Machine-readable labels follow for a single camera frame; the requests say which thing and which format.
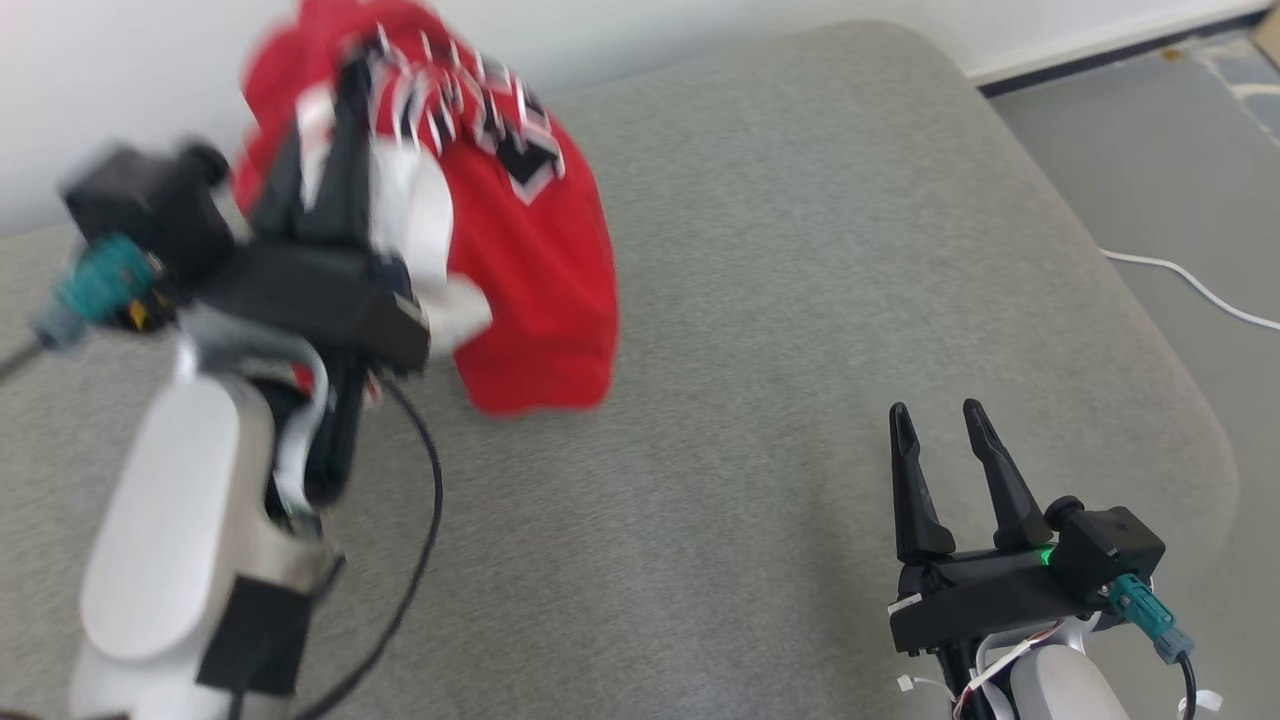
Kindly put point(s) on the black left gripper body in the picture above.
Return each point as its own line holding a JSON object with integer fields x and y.
{"x": 300, "y": 290}

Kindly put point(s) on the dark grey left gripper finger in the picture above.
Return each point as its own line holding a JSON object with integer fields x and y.
{"x": 345, "y": 160}
{"x": 280, "y": 195}

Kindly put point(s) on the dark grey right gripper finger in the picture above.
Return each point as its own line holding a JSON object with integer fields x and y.
{"x": 912, "y": 500}
{"x": 1005, "y": 490}

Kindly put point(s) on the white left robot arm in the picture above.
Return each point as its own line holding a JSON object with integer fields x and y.
{"x": 170, "y": 520}

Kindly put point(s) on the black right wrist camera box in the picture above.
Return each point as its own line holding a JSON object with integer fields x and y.
{"x": 1110, "y": 550}

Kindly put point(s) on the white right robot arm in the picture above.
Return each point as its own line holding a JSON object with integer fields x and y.
{"x": 1060, "y": 690}

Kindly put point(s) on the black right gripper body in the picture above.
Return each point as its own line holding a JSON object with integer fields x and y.
{"x": 980, "y": 600}

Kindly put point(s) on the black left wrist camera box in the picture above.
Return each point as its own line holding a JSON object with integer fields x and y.
{"x": 150, "y": 210}

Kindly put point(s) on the red Bulls basketball jersey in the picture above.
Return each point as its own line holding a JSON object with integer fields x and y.
{"x": 540, "y": 300}

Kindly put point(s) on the white baseboard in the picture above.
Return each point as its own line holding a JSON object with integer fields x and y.
{"x": 1100, "y": 42}

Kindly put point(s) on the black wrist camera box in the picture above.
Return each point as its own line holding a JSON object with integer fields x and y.
{"x": 150, "y": 210}
{"x": 1110, "y": 550}

